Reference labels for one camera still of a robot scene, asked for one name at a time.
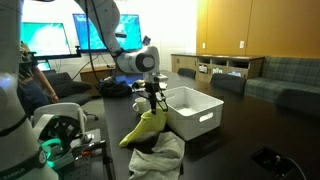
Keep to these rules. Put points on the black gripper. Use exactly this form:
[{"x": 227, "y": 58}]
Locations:
[{"x": 151, "y": 89}]

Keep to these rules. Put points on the yellow towel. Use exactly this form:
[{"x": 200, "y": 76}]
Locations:
[{"x": 149, "y": 122}]

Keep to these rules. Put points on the white towel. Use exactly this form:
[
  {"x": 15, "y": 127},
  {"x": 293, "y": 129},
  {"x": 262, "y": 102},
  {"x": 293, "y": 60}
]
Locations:
[{"x": 163, "y": 163}]

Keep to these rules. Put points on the white green robot base device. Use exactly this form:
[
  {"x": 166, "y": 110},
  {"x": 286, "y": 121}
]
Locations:
[{"x": 60, "y": 129}]

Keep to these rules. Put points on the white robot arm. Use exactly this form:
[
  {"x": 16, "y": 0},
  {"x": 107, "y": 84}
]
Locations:
[{"x": 22, "y": 157}]

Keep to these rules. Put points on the white plastic bucket bin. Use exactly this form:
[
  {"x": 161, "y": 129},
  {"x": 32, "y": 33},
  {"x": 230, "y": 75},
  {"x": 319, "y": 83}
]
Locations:
[{"x": 192, "y": 113}]

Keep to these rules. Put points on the white mug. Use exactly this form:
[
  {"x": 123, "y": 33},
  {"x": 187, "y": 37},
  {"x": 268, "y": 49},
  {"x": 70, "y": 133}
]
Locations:
[{"x": 140, "y": 105}]

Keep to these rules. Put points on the dark office chair far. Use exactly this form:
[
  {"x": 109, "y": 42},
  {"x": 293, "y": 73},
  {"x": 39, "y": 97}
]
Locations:
[{"x": 187, "y": 72}]

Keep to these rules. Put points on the dark office chair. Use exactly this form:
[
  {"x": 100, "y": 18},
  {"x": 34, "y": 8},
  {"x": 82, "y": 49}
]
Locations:
[
  {"x": 229, "y": 82},
  {"x": 187, "y": 72}
]

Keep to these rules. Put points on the black bag on table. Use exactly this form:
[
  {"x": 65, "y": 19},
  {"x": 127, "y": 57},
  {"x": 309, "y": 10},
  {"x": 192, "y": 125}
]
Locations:
[{"x": 114, "y": 89}]

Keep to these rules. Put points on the wooden sideboard cabinet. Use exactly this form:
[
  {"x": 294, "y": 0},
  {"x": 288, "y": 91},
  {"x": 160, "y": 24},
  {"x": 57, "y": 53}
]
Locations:
[{"x": 206, "y": 65}]

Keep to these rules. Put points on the wooden low bench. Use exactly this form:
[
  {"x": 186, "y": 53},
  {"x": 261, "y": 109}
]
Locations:
[{"x": 93, "y": 75}]

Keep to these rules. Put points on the dark office chair near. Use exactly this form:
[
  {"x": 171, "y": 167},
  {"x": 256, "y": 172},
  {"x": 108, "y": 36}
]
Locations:
[{"x": 229, "y": 82}]

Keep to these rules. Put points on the grey lounge chair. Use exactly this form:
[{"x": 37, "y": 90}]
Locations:
[{"x": 69, "y": 90}]

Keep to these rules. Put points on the seated person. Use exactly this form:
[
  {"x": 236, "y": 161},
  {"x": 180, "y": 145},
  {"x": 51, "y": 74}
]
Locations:
[{"x": 34, "y": 90}]

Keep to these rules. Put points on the plaid green sofa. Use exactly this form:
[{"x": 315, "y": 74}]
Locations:
[{"x": 288, "y": 82}]

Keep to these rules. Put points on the right wall monitor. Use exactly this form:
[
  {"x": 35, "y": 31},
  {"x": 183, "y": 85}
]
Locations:
[{"x": 89, "y": 39}]

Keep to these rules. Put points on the wall monitor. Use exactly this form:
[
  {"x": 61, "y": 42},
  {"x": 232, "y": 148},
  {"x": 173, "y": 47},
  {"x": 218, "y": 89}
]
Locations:
[
  {"x": 45, "y": 39},
  {"x": 89, "y": 39}
]

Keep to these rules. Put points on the left wall monitor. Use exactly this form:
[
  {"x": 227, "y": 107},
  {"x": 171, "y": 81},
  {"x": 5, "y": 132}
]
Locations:
[{"x": 45, "y": 39}]

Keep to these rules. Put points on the table cable port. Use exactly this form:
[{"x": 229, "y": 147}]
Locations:
[{"x": 273, "y": 162}]

